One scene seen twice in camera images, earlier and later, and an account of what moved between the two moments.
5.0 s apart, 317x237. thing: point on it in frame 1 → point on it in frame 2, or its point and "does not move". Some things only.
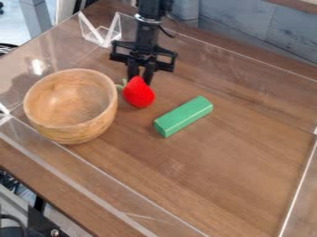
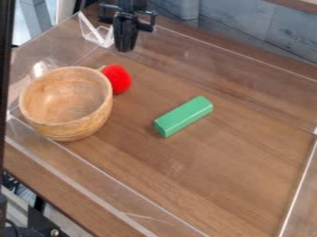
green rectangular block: [188, 113] does not move
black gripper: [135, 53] → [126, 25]
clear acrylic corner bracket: [99, 34] does not move
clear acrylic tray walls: [203, 146] does not move
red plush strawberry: [138, 93] → [119, 77]
